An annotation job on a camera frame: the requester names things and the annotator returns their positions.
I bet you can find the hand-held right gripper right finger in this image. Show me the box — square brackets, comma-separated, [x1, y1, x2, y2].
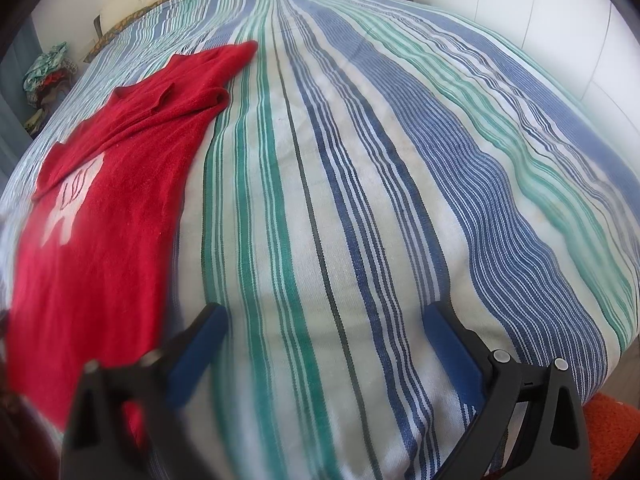
[424, 301, 593, 480]

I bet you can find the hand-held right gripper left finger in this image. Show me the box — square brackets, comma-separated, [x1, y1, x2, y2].
[60, 302, 228, 480]

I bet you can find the red sweater with white rabbit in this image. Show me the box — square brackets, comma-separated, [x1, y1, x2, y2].
[0, 40, 259, 448]

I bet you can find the pile of mixed clothes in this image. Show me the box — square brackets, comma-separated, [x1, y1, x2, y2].
[22, 41, 78, 136]

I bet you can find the orange bed cover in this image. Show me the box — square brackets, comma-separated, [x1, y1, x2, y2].
[582, 392, 640, 480]

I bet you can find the blue green striped bedspread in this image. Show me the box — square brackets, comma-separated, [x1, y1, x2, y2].
[0, 0, 632, 480]

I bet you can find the blue curtain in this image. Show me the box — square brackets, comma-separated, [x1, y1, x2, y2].
[0, 15, 38, 181]

